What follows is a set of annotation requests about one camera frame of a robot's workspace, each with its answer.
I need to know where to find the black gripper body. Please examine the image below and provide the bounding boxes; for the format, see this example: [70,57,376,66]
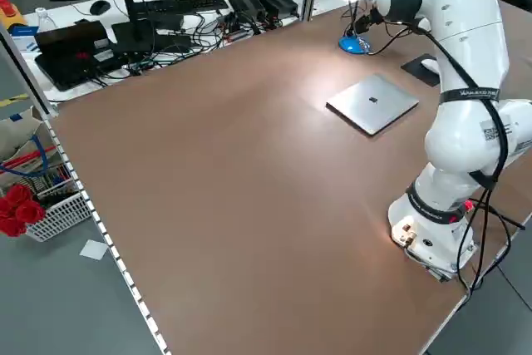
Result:
[356,8,383,34]

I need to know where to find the blue desk lamp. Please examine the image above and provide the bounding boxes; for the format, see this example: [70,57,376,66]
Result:
[334,0,372,56]

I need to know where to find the black mouse pad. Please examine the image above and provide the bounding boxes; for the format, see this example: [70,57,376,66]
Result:
[400,53,441,88]

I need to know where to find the grey closed laptop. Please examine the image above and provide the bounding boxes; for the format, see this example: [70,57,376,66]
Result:
[325,74,420,137]

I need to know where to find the black keyboard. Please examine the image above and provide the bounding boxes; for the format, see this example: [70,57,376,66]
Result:
[143,0,230,15]

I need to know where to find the black dock box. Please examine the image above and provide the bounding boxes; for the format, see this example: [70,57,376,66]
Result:
[149,13,186,32]

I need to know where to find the black open laptop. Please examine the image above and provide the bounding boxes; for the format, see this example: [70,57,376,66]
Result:
[33,20,126,92]

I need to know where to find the clear water bottle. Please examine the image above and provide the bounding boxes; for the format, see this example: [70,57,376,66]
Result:
[35,7,57,34]

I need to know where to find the blue white carton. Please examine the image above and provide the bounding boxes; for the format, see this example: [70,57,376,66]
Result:
[10,24,41,52]

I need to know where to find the red yellow emergency stop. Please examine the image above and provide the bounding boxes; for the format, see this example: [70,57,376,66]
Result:
[0,0,26,30]

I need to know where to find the white paper sheet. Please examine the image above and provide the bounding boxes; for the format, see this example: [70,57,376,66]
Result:
[79,239,110,260]

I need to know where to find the white plastic basket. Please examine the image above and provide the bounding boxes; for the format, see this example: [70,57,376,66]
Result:
[22,190,95,244]

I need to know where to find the white paper bag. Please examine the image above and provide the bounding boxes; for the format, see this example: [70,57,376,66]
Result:
[0,106,47,165]

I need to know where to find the red stick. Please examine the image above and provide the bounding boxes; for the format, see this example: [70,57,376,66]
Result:
[0,146,55,169]

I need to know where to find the red artificial flowers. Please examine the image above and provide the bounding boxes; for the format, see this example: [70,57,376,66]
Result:
[0,184,46,239]

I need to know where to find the red clip wire cluster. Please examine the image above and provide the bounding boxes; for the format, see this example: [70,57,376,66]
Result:
[222,13,283,42]

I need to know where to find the black cable bundle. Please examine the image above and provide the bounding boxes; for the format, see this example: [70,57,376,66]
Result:
[124,9,267,80]

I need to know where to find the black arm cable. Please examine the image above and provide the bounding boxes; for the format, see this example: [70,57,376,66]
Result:
[409,17,527,292]

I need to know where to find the blue cable loop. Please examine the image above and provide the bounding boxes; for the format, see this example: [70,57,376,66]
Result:
[0,132,49,177]

